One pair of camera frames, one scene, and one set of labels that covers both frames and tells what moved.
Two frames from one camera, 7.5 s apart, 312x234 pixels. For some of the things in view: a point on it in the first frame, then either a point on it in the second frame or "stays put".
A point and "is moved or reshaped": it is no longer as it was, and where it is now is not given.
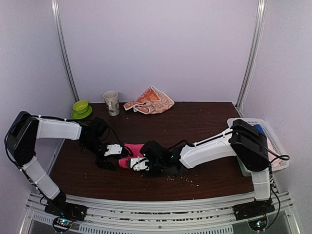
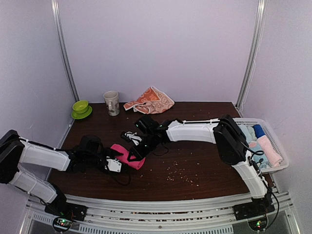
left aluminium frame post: [55, 5] stays put
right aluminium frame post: [253, 54] stays put
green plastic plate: [75, 115] stays put
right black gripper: [155, 175] -> [140, 155]
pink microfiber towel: [125, 163] is moved or reshaped
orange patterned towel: [152, 102] stays put
